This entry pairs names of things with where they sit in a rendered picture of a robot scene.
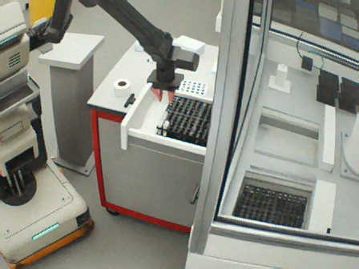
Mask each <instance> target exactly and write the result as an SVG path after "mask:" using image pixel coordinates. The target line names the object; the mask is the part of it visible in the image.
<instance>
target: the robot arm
mask: <svg viewBox="0 0 359 269"><path fill-rule="evenodd" d="M77 1H79V2H80V3H81V4H83V6H85V7H87V8H89V7H95V6H97V5H98V6H100V7H101V8H102V9H103V10H105V11H106V12H107V13H108V14H109V15H110V16H111V17H112V18H113V19H115V20H116V21H117V22H118V23H119V24H120V25H121V26H123V27H124V28H125V29H126V30H127V31H129V33H131V34H132V35H133V36H134V37H135V39H136V40H137V41H138V42H139V45H140V46H141V47H142V48H143V51H145V52H146V53H147V54H149V56H151V58H152V61H153V62H155V70H152V71H151V73H150V74H149V76H148V78H147V84H148V83H152V85H151V90H152V91H153V93H154V94H155V95H156V96H157V99H158V100H159V102H161V100H162V94H163V90H165V91H167V96H168V101H169V103H170V104H171V102H172V99H173V97H174V94H175V91H176V90H178V89H179V88H180V83H181V82H182V81H183V80H184V74H177V73H175V68H179V69H182V70H189V71H192V72H196V70H197V68H198V66H199V63H200V55H199V54H197V53H196V52H192V51H187V50H182V49H181V47H179V46H173V45H172V43H173V42H174V38H173V37H172V36H171V34H169V33H168V32H167V31H162V30H161V29H160V28H158V27H155V25H153V24H152V23H150V21H148V20H147V19H146V18H145V17H144V16H143V15H142V14H141V13H140V12H139V11H138V10H137V9H136V8H134V7H133V6H132V5H131V4H130V3H129V2H128V1H127V0H77ZM72 2H73V0H55V1H54V9H53V14H52V17H51V16H50V17H49V19H48V20H46V22H43V23H40V24H39V26H36V27H34V28H31V29H30V30H32V29H33V30H34V31H35V33H36V36H37V41H38V46H37V47H35V48H34V49H38V48H39V47H40V46H43V45H45V44H47V43H48V42H49V43H53V44H59V43H60V42H61V41H62V40H63V38H64V36H65V33H66V32H67V30H68V27H69V26H70V24H71V21H72V20H73V18H74V16H73V15H72V14H71V4H72ZM30 30H29V31H30Z"/></svg>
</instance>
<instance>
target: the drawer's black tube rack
mask: <svg viewBox="0 0 359 269"><path fill-rule="evenodd" d="M180 98H181V99H180ZM184 100H187V101H184ZM190 101H191V102H190ZM196 102H197V103H196ZM189 103H191V104H189ZM194 104H196V105H194ZM200 104H203V105H200ZM206 107H207V108H206ZM211 108H212V105H211V104H207V103H205V102H199V101H196V100H192V99H189V98H183V97H180V96H179V97H178V98H177V101H176V102H175V104H174V106H173V107H172V109H171V110H168V111H170V114H169V115H168V117H167V119H166V121H169V125H168V126H167V129H164V128H163V127H162V131H161V134H158V131H157V132H156V135H159V136H163V137H166V138H170V139H174V140H178V141H181V142H185V143H190V144H193V145H197V146H200V147H206V148H207V143H208V132H209V127H210V121H211V116H210V115H211ZM164 130H165V131H168V132H167V135H166V136H164V135H163V131H164Z"/></svg>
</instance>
